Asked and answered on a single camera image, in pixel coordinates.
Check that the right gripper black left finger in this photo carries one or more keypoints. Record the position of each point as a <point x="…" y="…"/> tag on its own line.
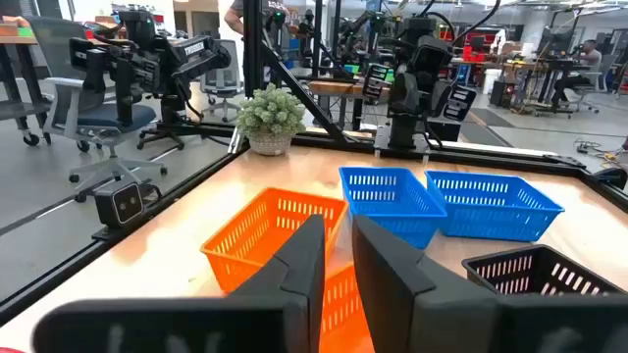
<point x="275" y="318"/>

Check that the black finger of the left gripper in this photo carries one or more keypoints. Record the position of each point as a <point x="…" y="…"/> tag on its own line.
<point x="460" y="103"/>
<point x="377" y="82"/>

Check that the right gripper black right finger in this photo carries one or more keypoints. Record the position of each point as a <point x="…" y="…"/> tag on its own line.
<point x="417" y="314"/>

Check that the orange plastic basket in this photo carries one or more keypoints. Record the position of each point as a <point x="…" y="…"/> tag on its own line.
<point x="341" y="314"/>
<point x="255" y="245"/>

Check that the blue plastic basket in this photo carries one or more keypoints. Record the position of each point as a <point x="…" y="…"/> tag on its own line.
<point x="490" y="220"/>
<point x="392" y="216"/>

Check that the black plastic basket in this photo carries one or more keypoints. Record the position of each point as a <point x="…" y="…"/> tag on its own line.
<point x="539" y="274"/>

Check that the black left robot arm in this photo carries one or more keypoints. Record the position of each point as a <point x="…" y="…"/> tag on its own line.
<point x="402" y="132"/>

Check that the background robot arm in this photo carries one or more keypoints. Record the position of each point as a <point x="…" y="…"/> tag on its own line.
<point x="365" y="22"/>
<point x="277" y="22"/>

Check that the black controller box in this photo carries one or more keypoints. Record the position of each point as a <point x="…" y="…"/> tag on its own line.
<point x="446" y="131"/>

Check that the black floor mat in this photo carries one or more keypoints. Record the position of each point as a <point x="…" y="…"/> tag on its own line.
<point x="478" y="135"/>
<point x="490" y="117"/>

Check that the white bin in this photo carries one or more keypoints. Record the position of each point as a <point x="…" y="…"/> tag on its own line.
<point x="492" y="81"/>

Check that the black computer box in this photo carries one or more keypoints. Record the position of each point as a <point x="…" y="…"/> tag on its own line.
<point x="501" y="95"/>

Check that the wooden workbench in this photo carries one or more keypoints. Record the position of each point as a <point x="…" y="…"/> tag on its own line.
<point x="329" y="87"/>

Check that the black standing desk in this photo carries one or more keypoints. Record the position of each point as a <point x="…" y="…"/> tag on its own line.
<point x="559" y="66"/>

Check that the artificial green potted plant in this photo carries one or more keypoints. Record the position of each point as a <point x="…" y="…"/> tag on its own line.
<point x="270" y="117"/>

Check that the person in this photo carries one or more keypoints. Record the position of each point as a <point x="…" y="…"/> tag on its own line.
<point x="591" y="56"/>
<point x="235" y="15"/>

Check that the grey mesh office chair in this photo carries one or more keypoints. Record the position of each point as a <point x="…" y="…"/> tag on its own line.
<point x="223" y="73"/>

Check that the black rounded device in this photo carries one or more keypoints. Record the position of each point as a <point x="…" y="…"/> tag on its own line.
<point x="611" y="177"/>

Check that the blue-seat office chair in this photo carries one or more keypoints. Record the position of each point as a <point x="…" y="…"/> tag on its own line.
<point x="118" y="117"/>

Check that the wooden desk on casters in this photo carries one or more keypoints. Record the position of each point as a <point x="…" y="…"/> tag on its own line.
<point x="17" y="40"/>

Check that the black aluminium table frame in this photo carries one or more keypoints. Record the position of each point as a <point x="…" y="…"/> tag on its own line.
<point x="252" y="49"/>

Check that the black table-level camera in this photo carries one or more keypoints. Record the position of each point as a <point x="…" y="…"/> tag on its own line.
<point x="120" y="203"/>

